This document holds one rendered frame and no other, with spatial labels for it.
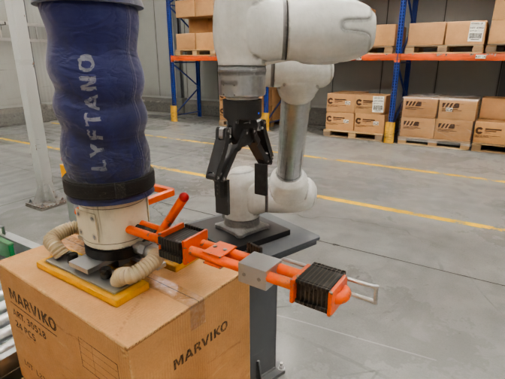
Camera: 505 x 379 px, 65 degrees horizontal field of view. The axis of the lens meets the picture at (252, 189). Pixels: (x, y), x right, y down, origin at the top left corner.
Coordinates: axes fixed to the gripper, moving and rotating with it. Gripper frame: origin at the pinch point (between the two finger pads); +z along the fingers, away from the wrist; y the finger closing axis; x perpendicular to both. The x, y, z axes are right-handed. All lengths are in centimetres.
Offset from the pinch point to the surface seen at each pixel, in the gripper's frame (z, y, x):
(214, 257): 13.1, 4.2, -4.7
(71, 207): 44, -41, -136
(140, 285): 24.9, 8.4, -25.0
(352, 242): 122, -241, -57
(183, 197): 2.0, 2.3, -14.6
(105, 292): 24.9, 14.9, -29.5
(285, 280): 13.1, 4.1, 12.7
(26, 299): 33, 21, -55
